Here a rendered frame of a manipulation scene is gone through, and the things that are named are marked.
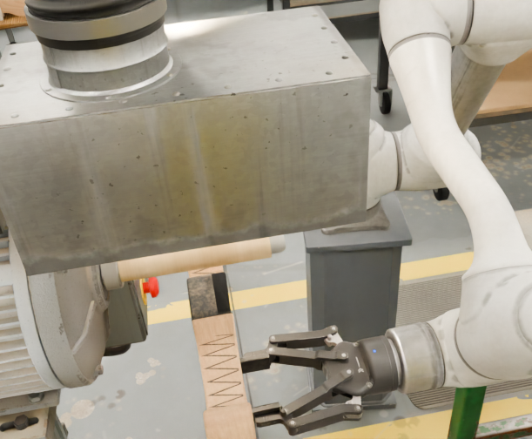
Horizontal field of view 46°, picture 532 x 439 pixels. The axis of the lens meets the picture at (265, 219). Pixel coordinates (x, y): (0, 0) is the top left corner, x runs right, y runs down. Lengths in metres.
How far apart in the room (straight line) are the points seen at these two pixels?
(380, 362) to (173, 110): 0.49
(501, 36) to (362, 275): 0.82
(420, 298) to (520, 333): 1.81
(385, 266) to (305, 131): 1.23
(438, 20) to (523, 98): 1.97
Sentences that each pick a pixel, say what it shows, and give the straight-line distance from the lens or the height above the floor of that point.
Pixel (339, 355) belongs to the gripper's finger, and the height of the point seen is 1.07.
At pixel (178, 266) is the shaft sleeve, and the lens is 0.75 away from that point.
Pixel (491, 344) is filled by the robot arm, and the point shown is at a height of 1.20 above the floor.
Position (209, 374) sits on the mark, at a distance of 0.72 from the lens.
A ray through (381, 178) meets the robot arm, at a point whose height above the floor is 0.85.
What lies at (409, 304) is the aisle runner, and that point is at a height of 0.00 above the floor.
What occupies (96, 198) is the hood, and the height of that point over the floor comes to 1.45.
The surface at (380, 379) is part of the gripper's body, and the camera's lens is 0.86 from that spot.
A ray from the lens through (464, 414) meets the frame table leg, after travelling 1.75.
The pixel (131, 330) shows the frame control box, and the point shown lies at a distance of 1.11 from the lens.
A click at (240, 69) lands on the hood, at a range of 0.52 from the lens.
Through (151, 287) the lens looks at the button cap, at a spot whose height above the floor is 0.99.
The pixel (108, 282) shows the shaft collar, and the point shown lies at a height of 1.25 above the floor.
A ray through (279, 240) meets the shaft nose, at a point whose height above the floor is 1.26.
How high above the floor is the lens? 1.73
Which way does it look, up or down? 37 degrees down
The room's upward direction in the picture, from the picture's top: 5 degrees counter-clockwise
